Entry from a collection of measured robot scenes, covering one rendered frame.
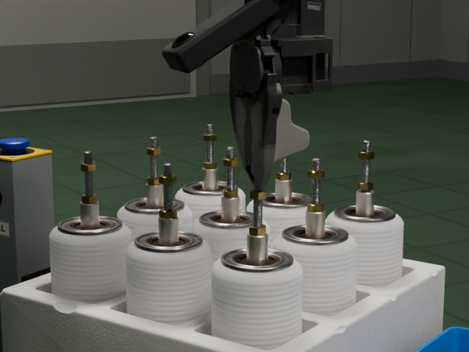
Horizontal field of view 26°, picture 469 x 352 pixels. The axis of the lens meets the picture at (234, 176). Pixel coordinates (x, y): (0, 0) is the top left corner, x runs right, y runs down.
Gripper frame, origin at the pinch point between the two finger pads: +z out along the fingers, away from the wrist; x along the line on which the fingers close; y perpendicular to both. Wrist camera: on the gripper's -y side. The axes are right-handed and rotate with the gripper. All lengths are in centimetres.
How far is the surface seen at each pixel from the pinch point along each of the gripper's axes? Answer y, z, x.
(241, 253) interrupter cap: -0.1, 9.0, 2.4
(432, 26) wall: 238, 11, 305
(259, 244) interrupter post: 0.3, 7.1, -1.0
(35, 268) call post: -14.8, 17.9, 34.4
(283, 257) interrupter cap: 3.3, 9.0, -0.6
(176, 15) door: 103, 2, 286
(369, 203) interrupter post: 20.9, 7.7, 10.9
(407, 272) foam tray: 27.1, 17.4, 11.4
